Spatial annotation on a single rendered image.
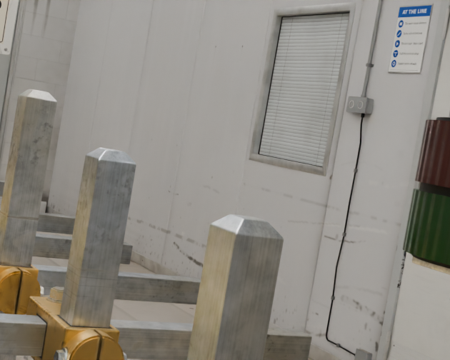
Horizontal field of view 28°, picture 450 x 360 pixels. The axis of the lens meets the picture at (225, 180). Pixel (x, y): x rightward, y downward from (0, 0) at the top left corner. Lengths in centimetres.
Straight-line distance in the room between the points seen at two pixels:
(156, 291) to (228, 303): 59
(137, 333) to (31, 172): 25
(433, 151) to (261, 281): 26
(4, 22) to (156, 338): 205
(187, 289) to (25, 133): 30
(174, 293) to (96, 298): 37
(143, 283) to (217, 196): 505
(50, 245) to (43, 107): 38
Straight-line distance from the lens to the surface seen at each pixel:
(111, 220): 77
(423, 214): 31
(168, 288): 114
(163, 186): 697
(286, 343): 94
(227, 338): 55
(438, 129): 31
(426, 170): 32
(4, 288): 100
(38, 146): 101
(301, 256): 522
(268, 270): 56
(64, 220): 161
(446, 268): 32
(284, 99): 566
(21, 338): 82
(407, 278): 448
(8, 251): 102
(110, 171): 77
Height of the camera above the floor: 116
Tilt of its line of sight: 3 degrees down
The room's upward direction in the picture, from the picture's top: 10 degrees clockwise
